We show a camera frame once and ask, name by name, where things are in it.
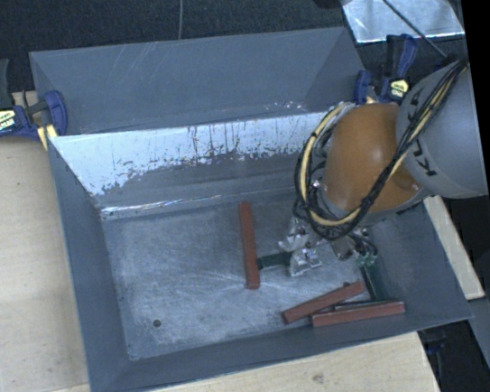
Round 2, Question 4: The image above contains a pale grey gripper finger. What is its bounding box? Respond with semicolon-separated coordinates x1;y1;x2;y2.
274;215;314;253
285;245;325;279

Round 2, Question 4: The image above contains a dark green flat block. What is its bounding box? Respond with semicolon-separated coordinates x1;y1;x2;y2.
255;251;293;271
358;260;390;304

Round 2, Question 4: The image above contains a grey metal bin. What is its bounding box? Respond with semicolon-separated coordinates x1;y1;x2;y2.
26;0;479;392

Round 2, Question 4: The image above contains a pale wood flat board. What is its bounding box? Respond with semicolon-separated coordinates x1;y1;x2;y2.
0;126;92;392

